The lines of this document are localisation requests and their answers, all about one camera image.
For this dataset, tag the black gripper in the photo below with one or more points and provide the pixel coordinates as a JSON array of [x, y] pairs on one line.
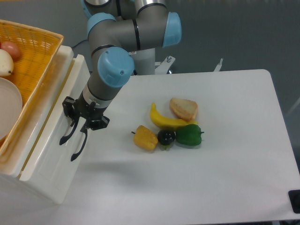
[[93, 114]]

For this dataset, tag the black top drawer handle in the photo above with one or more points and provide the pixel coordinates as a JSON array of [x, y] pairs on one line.
[[65, 138]]

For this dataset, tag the black drawer handle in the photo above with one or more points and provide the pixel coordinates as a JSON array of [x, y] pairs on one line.
[[80, 148], [65, 138]]

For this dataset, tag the white drawer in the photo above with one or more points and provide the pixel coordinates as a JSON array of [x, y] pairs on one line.
[[49, 171], [67, 76]]

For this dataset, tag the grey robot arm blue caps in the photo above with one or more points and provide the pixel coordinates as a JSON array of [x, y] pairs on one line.
[[115, 28]]

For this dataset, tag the white drawer cabinet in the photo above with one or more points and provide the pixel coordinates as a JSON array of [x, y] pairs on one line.
[[36, 159]]

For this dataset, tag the yellow toy bell pepper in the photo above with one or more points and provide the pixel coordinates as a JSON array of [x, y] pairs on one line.
[[145, 138]]

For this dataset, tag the white plate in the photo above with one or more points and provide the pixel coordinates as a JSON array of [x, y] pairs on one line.
[[10, 106]]

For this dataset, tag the yellow toy banana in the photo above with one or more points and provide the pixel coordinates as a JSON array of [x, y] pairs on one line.
[[165, 122]]

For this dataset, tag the yellow woven basket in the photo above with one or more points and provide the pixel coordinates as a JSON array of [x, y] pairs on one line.
[[38, 48]]

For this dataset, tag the white pear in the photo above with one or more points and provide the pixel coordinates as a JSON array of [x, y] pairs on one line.
[[6, 63]]

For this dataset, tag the red apple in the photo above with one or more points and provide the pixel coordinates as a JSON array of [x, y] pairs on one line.
[[12, 49]]

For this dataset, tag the toast bread slice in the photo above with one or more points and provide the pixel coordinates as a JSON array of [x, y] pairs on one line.
[[183, 108]]

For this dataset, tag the green toy bell pepper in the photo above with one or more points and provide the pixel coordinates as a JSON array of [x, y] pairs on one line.
[[190, 135]]

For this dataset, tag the black device at table edge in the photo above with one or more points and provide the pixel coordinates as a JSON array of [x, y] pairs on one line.
[[294, 196]]

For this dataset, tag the black bottom drawer handle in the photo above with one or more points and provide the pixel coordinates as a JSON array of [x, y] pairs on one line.
[[80, 148]]

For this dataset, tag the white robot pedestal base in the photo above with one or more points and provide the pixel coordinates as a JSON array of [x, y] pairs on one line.
[[146, 64]]

